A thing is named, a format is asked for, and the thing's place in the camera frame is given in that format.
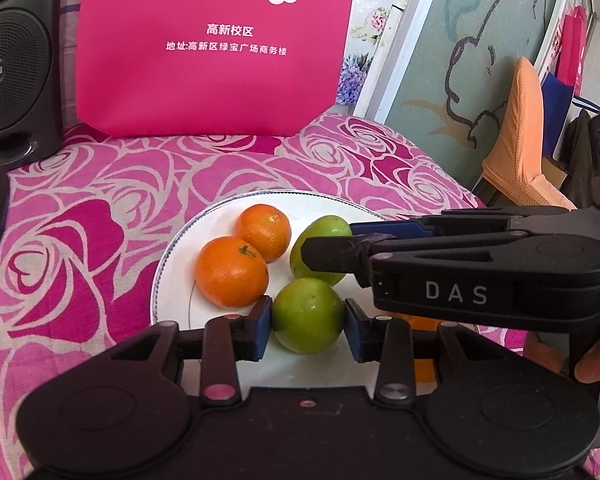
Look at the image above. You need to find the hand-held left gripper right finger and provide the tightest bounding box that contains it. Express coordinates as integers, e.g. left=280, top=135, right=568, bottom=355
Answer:
left=344, top=298, right=511, bottom=405

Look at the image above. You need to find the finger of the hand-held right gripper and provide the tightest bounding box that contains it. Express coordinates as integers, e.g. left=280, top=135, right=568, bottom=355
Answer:
left=350, top=206, right=581, bottom=241
left=300, top=230, right=528, bottom=286

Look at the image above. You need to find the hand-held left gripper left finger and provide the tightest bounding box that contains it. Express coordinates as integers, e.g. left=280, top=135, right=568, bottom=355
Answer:
left=95, top=296, right=273, bottom=407

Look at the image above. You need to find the green plum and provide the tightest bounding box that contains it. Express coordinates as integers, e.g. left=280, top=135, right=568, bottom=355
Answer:
left=289, top=215, right=353, bottom=287
left=271, top=277, right=345, bottom=355

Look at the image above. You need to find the white plate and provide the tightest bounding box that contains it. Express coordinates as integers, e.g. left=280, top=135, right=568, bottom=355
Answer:
left=150, top=190, right=431, bottom=361

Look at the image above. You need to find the mandarin with green stem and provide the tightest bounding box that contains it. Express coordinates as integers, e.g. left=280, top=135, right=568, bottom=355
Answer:
left=196, top=236, right=270, bottom=308

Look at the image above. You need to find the small mandarin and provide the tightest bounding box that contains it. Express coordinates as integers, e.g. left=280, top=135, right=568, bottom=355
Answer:
left=235, top=204, right=292, bottom=263

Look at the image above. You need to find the dark cloth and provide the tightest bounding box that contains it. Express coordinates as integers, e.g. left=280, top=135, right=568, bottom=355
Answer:
left=560, top=109, right=595, bottom=210

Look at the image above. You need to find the orange cloth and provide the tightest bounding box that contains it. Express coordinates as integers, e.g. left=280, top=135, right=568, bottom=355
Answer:
left=472, top=56, right=578, bottom=211

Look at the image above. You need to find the cartoon bear door panel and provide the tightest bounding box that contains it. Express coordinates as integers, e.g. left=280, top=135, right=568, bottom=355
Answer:
left=375, top=0, right=588, bottom=196

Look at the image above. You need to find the blue bag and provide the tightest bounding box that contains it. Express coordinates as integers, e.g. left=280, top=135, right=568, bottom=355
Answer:
left=541, top=72, right=578, bottom=161

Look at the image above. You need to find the pink rose-print tablecloth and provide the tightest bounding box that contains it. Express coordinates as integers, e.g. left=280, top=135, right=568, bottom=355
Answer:
left=0, top=112, right=526, bottom=461

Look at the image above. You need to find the pink tote bag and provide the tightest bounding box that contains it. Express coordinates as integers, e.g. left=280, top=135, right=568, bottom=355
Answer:
left=74, top=0, right=360, bottom=137

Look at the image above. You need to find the red bag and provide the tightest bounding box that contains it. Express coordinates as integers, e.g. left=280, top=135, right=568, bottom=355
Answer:
left=552, top=4, right=590, bottom=98

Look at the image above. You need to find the black speaker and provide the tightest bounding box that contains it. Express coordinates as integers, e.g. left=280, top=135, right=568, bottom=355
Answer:
left=0, top=0, right=65, bottom=171

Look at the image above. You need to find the white door frame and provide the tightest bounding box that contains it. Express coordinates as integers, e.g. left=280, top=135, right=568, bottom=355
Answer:
left=352, top=0, right=448, bottom=126

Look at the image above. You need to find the floral wall sheet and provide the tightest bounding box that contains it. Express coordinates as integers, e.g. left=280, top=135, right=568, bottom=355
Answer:
left=335, top=0, right=431, bottom=108

